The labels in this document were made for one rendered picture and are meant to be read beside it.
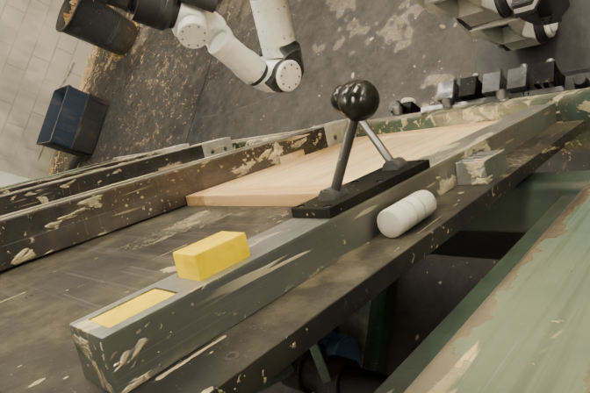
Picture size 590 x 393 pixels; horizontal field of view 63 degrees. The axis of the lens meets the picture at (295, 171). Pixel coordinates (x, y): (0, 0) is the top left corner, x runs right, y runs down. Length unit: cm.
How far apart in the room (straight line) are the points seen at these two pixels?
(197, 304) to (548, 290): 22
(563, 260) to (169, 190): 73
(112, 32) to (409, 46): 351
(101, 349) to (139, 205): 57
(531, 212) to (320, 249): 42
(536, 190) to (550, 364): 59
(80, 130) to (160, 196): 433
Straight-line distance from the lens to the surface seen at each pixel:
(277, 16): 119
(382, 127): 126
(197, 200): 89
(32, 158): 617
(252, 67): 117
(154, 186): 89
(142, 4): 106
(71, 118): 520
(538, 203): 78
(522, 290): 24
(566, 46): 203
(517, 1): 59
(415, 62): 251
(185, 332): 35
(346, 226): 46
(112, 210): 85
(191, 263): 36
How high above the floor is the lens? 185
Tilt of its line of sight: 43 degrees down
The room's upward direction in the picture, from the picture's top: 66 degrees counter-clockwise
